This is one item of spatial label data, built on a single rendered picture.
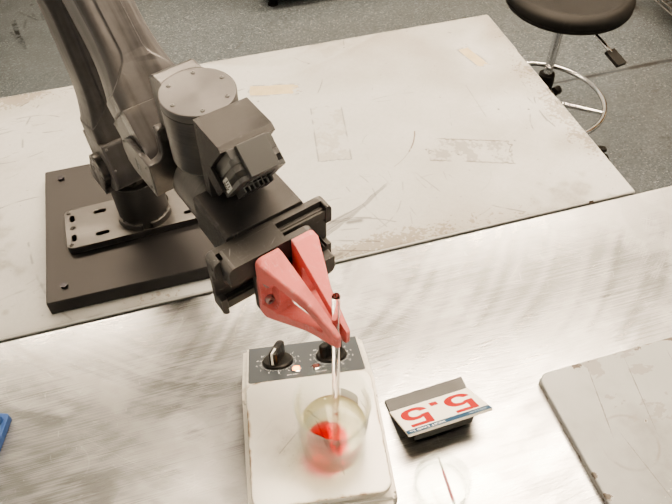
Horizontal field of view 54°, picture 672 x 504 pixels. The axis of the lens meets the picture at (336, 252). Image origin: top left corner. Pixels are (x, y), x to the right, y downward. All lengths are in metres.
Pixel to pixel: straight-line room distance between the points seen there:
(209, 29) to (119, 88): 2.45
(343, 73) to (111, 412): 0.66
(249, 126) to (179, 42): 2.52
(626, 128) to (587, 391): 1.95
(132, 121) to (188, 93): 0.10
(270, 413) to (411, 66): 0.70
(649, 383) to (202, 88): 0.55
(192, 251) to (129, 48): 0.32
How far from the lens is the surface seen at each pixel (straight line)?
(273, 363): 0.68
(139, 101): 0.59
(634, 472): 0.74
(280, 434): 0.62
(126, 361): 0.79
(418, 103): 1.07
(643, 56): 3.05
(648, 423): 0.77
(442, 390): 0.74
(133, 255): 0.85
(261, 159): 0.44
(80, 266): 0.86
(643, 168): 2.50
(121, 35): 0.60
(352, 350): 0.70
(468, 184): 0.94
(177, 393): 0.75
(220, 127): 0.46
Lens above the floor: 1.55
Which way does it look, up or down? 50 degrees down
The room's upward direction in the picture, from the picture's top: 1 degrees counter-clockwise
